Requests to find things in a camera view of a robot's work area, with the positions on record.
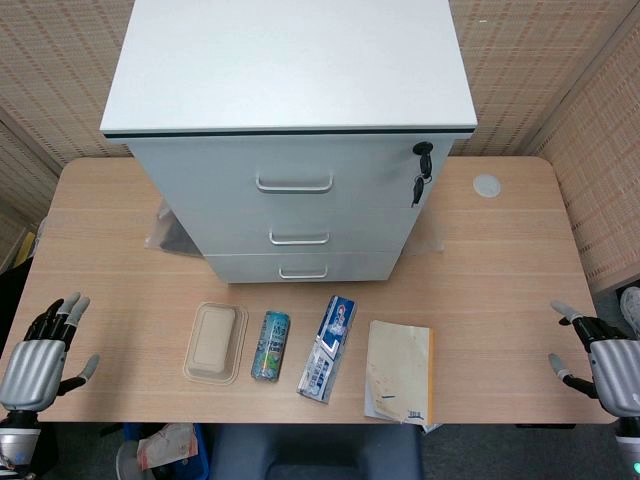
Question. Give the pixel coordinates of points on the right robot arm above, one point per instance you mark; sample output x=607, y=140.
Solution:
x=629, y=445

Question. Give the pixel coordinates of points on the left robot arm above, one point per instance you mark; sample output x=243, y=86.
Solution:
x=15, y=445

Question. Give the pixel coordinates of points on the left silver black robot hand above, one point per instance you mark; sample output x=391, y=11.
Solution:
x=32, y=372

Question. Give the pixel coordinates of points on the light blue drink can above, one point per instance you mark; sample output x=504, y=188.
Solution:
x=271, y=347

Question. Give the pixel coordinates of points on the white three-drawer cabinet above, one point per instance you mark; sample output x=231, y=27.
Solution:
x=290, y=65

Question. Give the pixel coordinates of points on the black key in lock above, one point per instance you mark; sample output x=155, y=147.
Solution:
x=424, y=155

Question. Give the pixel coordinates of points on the black hanging key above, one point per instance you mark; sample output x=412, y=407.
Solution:
x=418, y=192

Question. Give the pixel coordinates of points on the worn beige notebook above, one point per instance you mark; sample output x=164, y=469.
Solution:
x=395, y=370

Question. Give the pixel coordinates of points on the red white plastic bag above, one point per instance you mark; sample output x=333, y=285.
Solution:
x=167, y=447

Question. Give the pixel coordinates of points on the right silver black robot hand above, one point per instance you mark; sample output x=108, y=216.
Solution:
x=617, y=372

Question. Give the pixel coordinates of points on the blue white toothpaste box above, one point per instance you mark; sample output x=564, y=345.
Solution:
x=327, y=350

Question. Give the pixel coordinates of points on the beige paper food container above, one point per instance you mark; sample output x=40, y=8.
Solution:
x=215, y=340

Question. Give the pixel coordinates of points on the white shallow drawer with lock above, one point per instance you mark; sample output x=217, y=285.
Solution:
x=210, y=170

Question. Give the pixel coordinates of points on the white shoe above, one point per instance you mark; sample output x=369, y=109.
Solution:
x=631, y=307

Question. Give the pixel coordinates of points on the grey metal drawer front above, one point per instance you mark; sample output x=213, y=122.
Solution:
x=240, y=270

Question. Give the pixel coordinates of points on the blue storage bin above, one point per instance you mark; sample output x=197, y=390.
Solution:
x=202, y=450

